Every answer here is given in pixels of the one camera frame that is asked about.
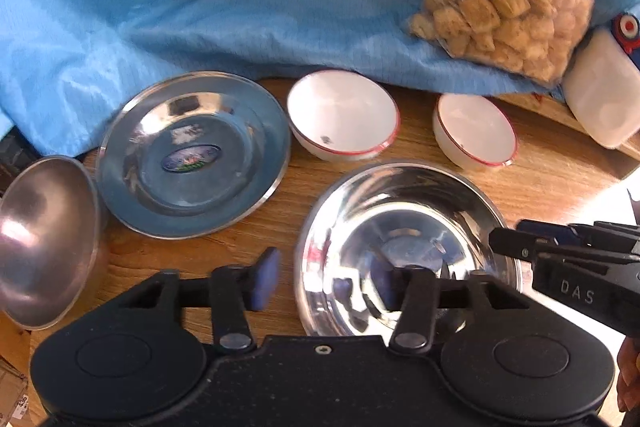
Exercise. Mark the black plastic crate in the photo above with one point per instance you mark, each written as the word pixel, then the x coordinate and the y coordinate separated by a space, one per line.
pixel 9 162

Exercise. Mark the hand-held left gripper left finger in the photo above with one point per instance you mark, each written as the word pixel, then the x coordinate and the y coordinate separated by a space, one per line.
pixel 265 281

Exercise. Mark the small white red-rimmed bowl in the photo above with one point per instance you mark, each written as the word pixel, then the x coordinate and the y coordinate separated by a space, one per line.
pixel 475 132

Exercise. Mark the steel plate with sticker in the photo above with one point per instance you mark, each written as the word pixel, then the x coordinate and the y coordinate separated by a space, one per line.
pixel 150 187

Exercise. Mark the large steel bowl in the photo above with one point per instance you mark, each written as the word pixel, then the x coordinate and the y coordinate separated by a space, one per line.
pixel 360 217

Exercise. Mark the white plastic container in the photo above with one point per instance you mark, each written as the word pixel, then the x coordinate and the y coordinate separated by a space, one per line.
pixel 597 97

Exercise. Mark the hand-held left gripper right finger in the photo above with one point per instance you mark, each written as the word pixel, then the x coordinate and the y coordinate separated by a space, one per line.
pixel 383 286

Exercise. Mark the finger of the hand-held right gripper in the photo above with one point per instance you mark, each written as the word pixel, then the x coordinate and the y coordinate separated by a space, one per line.
pixel 510 247
pixel 550 231

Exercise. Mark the white bowl with dark spot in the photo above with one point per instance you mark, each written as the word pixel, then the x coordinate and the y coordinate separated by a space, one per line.
pixel 340 112

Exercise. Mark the person's right hand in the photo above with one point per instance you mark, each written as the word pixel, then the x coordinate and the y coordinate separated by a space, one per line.
pixel 629 377

